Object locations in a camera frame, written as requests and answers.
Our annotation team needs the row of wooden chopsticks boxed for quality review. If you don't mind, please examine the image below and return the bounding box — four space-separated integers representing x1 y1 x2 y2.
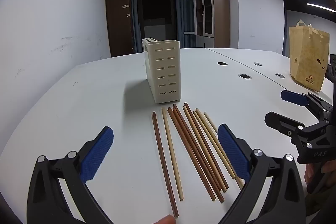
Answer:
152 102 245 218

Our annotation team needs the glass-door brown cabinet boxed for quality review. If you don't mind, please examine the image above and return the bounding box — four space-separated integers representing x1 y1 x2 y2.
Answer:
202 0 231 48

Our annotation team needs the person's left hand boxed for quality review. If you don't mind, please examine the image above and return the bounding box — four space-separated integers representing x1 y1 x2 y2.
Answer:
151 215 176 224

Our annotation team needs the person's right hand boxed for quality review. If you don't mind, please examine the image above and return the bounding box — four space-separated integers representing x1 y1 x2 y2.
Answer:
304 161 336 195

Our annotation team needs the ceiling tube light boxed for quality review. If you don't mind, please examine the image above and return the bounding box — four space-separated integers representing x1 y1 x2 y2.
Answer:
307 3 336 13

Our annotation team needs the cream slotted utensil holder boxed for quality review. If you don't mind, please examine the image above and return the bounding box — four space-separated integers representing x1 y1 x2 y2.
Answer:
142 38 182 104

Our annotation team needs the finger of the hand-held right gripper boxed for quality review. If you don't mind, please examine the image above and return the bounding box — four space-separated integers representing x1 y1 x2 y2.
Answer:
265 112 306 140
280 90 334 122

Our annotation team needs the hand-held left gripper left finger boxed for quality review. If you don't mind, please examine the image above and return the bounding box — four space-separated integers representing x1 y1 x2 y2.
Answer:
26 126 114 224

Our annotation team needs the brown paper bag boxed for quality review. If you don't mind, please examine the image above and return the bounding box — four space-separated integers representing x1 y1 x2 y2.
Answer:
289 19 330 93

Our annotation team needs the open white-framed glass door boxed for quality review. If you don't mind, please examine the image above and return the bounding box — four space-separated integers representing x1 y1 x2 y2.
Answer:
183 0 197 35

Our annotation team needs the narrow blue curtain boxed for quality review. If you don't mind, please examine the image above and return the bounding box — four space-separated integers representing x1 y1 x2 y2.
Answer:
129 0 137 54

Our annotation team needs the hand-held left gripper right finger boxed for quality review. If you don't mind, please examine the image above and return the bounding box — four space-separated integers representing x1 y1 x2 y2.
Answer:
217 123 306 224

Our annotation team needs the wide blue curtain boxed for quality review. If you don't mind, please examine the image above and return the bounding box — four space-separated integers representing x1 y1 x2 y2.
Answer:
175 0 206 48

